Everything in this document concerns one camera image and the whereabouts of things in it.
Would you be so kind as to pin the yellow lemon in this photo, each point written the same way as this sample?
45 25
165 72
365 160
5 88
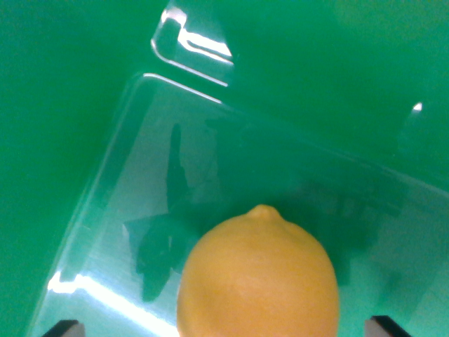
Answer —
257 277

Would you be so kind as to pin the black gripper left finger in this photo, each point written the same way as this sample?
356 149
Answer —
66 330

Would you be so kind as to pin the green plastic bin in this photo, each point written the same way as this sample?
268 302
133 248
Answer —
87 140

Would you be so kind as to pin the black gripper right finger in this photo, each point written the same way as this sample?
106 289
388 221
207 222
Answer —
382 328

